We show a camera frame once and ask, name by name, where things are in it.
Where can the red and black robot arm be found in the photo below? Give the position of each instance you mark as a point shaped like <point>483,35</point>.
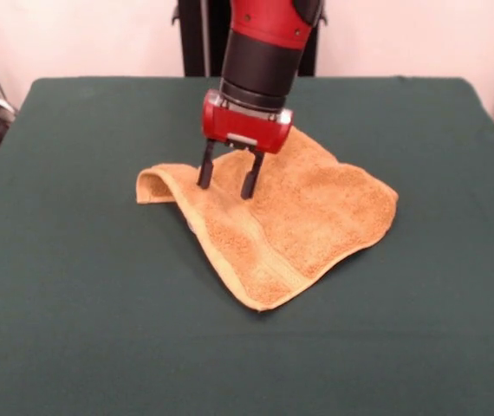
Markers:
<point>264,60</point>

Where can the dark green table cloth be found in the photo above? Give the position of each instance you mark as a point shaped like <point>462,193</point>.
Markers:
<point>99,346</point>

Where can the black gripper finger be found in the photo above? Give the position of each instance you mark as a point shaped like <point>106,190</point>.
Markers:
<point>251,182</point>
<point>206,171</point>

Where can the orange terry towel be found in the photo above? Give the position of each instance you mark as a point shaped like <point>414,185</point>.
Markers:
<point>307,216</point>

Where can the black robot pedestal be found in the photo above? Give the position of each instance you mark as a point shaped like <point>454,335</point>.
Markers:
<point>193,43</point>

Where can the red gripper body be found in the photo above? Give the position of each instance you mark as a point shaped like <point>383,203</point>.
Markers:
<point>247,128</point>

